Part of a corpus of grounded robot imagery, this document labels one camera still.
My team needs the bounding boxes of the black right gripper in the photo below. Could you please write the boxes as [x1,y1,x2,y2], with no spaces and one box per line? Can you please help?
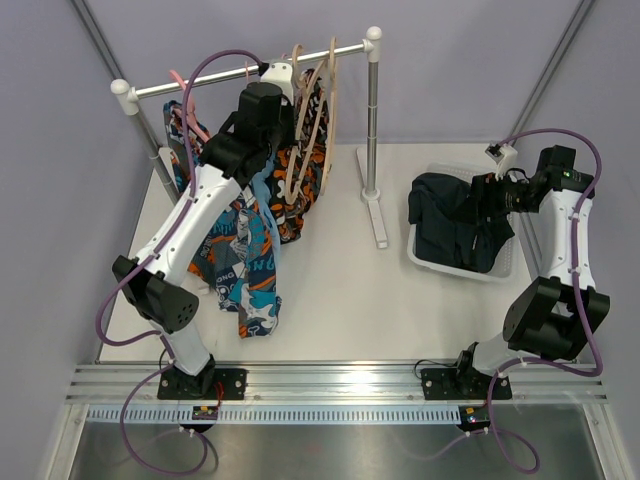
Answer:
[448,170,539,227]

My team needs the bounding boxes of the beige hanger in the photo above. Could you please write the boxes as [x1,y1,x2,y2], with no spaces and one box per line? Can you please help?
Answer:
[320,36,337,196]
[284,44,325,205]

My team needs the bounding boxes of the dark navy shorts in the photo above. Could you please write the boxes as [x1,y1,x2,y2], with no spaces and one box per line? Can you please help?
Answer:
[408,172,515,274]

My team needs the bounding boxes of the orange black camouflage shorts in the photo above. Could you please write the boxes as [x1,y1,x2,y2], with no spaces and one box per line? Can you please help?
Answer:
[269,68,333,244]

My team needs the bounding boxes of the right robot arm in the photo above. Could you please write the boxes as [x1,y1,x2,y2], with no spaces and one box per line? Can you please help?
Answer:
[452,145,610,398]

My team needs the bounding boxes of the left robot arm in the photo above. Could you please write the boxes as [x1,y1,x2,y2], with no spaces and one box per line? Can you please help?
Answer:
[112,82,292,399]

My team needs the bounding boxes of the light blue shorts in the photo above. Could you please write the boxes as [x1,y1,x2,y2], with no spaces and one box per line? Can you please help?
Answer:
[250,153,281,266]

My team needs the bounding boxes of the pink hanger left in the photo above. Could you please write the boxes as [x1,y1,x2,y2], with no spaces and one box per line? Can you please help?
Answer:
[169,69,210,143]

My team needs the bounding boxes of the skull print colourful shorts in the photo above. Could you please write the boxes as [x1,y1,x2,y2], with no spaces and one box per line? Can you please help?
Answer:
[162,99,284,340]

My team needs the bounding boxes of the white clothes rack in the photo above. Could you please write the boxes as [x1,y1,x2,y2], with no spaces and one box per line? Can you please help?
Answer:
[110,26,389,249]

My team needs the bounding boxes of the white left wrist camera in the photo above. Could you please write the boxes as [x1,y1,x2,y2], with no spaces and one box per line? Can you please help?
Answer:
[260,60,295,104]

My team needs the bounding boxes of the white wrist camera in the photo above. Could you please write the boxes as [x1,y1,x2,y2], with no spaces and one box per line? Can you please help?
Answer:
[260,60,295,104]
[485,144,518,179]

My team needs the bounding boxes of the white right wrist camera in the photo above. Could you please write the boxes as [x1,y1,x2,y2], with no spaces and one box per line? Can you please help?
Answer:
[485,144,518,179]

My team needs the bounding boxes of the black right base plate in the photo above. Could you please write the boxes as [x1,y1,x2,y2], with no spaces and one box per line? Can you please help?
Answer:
[413,344,491,401]

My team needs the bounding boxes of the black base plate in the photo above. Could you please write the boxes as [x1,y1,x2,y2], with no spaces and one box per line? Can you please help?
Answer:
[413,344,491,401]
[157,365,247,401]

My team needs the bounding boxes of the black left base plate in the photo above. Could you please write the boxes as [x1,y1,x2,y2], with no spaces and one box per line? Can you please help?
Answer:
[157,365,247,401]

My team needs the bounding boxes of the white slotted cable duct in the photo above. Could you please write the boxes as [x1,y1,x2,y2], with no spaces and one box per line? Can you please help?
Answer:
[87,404,464,426]

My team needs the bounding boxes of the aluminium rail front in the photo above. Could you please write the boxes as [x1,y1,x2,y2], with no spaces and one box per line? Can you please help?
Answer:
[65,362,608,405]

